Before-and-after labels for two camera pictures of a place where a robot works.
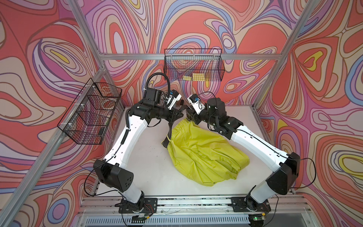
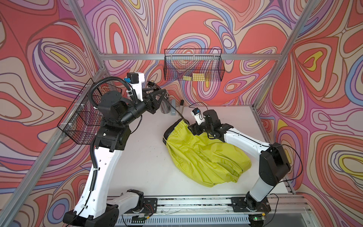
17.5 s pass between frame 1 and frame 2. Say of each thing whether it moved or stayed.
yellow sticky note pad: stayed
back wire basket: stayed
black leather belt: moved
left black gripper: moved
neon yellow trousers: stayed
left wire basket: stayed
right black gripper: moved
